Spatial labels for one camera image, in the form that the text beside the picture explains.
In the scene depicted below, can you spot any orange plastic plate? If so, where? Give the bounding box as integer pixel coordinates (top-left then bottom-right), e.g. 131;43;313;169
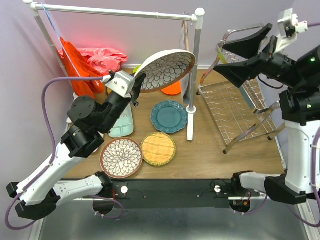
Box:
161;81;182;96

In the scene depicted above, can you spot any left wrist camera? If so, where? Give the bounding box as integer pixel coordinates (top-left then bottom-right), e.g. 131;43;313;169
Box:
101;70;135;95

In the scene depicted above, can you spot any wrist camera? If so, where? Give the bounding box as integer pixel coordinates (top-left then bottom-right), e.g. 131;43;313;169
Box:
101;70;135;95
275;8;309;53

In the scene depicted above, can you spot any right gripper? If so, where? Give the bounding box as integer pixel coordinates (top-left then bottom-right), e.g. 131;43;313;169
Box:
214;22;305;88

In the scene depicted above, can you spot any white clothes rack frame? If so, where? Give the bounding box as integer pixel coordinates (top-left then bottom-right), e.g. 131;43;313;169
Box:
24;0;205;141

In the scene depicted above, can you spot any pink plastic bag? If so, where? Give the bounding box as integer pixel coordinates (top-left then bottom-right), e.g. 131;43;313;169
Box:
57;47;129;81

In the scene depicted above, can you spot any light blue divided tray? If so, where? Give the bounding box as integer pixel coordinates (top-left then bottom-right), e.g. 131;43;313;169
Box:
108;104;134;138

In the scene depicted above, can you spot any woven bamboo plate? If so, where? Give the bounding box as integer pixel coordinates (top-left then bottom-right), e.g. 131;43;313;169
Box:
140;132;177;167

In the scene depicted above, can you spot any beige clip hanger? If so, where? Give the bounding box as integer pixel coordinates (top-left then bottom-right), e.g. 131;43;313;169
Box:
183;21;190;51

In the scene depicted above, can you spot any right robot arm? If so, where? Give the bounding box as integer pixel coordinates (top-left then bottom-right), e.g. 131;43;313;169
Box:
214;21;320;205

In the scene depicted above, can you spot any teal scalloped plate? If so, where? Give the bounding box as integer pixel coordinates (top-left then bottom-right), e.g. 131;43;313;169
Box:
150;100;188;134

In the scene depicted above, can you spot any large floral ceramic plate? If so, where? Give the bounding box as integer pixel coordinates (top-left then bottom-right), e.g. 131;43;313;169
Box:
134;49;196;93

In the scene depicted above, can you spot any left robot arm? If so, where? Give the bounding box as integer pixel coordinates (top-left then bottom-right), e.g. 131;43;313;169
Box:
6;71;146;223

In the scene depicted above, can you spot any grey panda towel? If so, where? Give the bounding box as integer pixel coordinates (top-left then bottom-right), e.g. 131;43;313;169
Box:
179;23;191;105

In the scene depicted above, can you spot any brown rim floral plate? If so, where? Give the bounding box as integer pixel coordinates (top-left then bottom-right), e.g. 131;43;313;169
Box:
99;137;143;179

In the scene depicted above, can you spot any lime green plate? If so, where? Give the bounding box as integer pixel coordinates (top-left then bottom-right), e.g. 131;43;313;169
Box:
132;64;141;74

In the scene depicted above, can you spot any orange garment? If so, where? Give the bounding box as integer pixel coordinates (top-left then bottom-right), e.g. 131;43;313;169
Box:
61;37;105;99

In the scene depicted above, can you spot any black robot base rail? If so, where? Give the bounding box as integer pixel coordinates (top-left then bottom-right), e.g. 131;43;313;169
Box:
82;178;268;210

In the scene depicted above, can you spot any blue wire hanger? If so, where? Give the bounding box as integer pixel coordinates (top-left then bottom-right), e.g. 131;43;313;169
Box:
41;3;81;77

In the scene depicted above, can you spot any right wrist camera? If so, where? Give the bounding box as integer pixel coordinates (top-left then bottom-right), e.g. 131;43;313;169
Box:
275;8;309;53

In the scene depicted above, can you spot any metal dish rack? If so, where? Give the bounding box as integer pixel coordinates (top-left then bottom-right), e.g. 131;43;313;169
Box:
197;23;285;154

